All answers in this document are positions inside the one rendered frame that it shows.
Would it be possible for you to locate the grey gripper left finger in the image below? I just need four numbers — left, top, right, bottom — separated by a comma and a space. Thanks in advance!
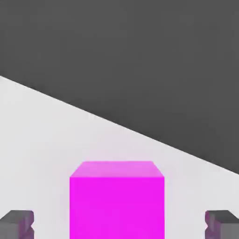
0, 210, 35, 239

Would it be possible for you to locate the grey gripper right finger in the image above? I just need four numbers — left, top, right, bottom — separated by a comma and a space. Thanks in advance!
204, 210, 239, 239

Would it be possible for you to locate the small magenta cube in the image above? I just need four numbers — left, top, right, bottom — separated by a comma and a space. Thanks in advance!
69, 160, 165, 239

